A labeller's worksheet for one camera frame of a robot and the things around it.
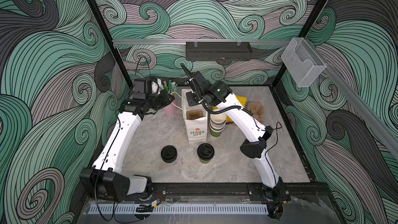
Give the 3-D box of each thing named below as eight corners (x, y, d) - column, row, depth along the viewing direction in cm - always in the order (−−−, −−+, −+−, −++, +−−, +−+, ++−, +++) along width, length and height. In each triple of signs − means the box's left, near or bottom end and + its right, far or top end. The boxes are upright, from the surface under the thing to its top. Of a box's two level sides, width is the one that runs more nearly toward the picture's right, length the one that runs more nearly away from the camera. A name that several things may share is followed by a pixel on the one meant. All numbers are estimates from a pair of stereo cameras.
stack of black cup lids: (161, 163, 85) (159, 160, 81) (163, 148, 90) (161, 145, 87) (176, 163, 85) (175, 160, 81) (177, 148, 90) (177, 145, 87)
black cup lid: (197, 164, 83) (197, 157, 74) (197, 151, 88) (197, 143, 79) (213, 164, 83) (215, 157, 74) (212, 151, 88) (214, 143, 79)
